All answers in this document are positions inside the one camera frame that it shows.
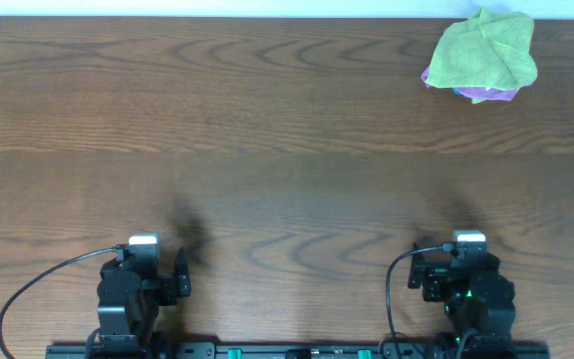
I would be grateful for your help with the green microfiber cloth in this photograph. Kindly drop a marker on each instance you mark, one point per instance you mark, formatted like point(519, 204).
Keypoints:
point(490, 39)

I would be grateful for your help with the purple microfiber cloth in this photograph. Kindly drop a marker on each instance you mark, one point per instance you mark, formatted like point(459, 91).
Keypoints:
point(473, 82)

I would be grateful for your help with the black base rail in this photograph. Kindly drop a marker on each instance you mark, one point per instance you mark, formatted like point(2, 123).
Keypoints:
point(209, 350)

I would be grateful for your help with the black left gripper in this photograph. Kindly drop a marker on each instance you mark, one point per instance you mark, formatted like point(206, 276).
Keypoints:
point(168, 290)

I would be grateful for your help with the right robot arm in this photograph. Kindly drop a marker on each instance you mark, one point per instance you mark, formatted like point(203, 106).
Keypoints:
point(485, 326)

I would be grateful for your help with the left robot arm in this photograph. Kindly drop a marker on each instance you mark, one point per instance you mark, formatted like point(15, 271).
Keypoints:
point(126, 324)

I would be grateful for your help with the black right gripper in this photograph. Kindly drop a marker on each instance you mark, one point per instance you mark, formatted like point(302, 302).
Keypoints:
point(434, 276)

